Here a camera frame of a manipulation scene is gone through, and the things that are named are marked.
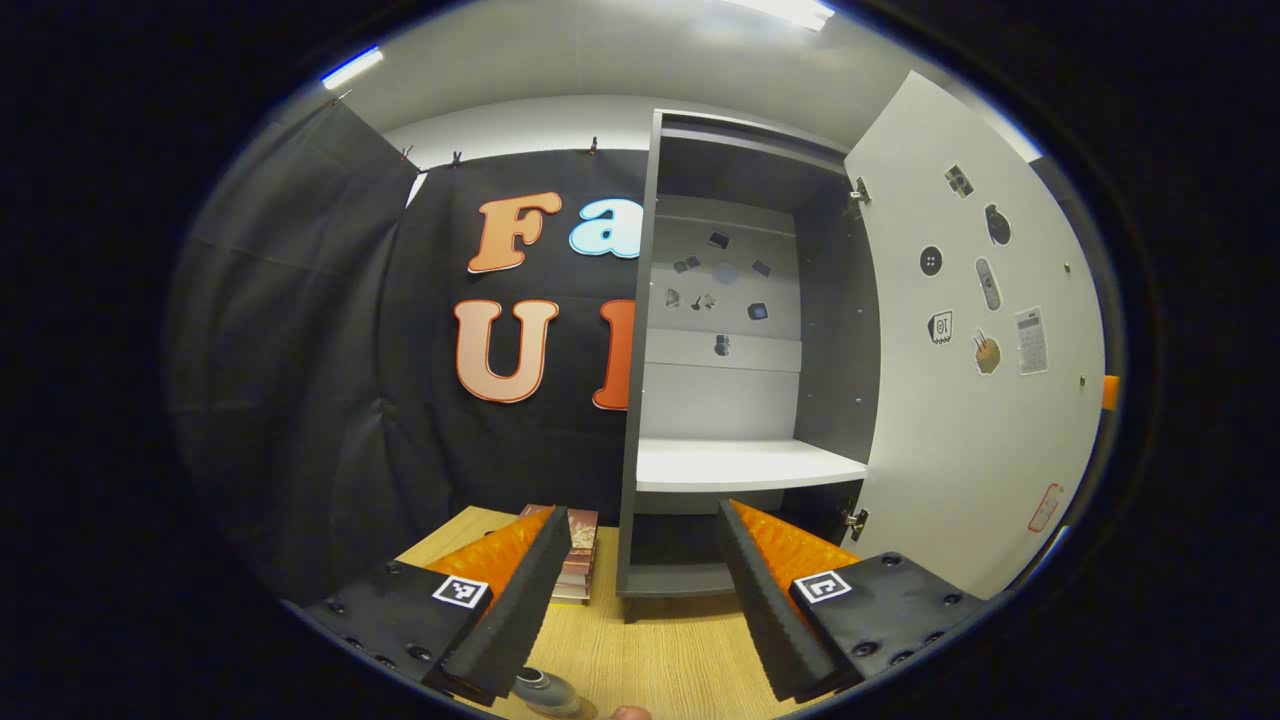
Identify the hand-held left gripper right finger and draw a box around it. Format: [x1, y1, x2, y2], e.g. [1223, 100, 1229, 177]
[716, 498, 991, 704]

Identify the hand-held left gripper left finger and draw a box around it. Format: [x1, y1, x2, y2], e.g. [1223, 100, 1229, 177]
[300, 505, 573, 708]

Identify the silver bottle with red label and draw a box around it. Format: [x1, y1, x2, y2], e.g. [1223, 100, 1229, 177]
[513, 667, 583, 717]

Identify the white cabinet door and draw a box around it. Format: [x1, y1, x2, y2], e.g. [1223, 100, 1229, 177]
[843, 70, 1106, 601]

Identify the grey cabinet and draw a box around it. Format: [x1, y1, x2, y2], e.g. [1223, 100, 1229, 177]
[615, 108, 883, 623]

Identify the white cabinet shelf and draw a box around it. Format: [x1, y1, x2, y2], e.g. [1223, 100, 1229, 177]
[636, 437, 869, 494]

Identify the stack of books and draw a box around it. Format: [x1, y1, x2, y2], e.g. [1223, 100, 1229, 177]
[548, 504, 600, 607]

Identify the black backdrop cloth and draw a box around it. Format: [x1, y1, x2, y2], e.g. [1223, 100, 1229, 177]
[165, 95, 1123, 606]

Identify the ceiling light strip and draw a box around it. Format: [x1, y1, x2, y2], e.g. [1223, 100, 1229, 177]
[720, 0, 837, 33]
[320, 45, 385, 91]

